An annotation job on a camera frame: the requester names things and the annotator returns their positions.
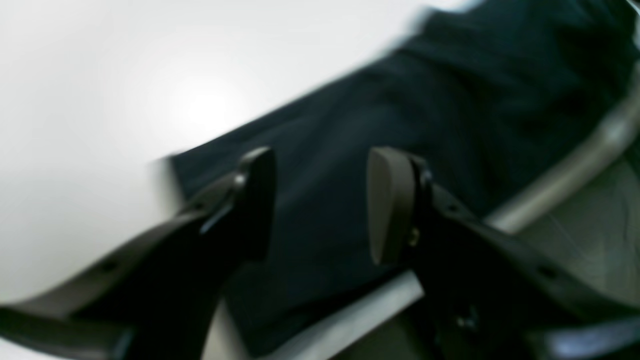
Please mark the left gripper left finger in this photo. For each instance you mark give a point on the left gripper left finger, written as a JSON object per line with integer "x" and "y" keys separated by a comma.
{"x": 154, "y": 297}

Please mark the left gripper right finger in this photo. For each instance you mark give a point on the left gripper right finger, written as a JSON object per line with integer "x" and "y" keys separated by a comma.
{"x": 487, "y": 295}

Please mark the black t-shirt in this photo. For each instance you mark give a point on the black t-shirt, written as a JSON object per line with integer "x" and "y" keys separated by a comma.
{"x": 491, "y": 98}

